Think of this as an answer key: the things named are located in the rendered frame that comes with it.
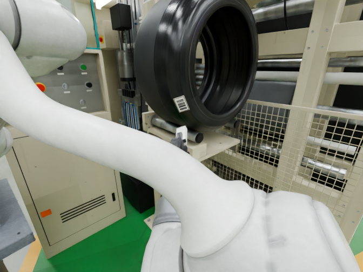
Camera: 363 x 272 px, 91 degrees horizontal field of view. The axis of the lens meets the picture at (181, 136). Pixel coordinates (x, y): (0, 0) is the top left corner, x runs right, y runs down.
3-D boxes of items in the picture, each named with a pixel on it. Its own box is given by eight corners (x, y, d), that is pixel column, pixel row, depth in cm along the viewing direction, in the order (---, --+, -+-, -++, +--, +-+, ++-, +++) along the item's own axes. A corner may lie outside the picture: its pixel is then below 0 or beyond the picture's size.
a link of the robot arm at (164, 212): (164, 240, 37) (167, 212, 42) (206, 236, 35) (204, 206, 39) (142, 224, 32) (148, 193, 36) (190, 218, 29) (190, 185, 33)
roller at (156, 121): (155, 115, 98) (158, 121, 101) (149, 119, 96) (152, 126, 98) (202, 130, 74) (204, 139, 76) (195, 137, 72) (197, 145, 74)
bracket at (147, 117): (142, 130, 98) (141, 113, 95) (193, 117, 123) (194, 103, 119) (146, 131, 96) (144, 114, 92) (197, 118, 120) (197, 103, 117)
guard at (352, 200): (200, 176, 152) (203, 93, 127) (201, 176, 153) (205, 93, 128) (331, 253, 89) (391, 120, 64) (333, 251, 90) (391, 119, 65)
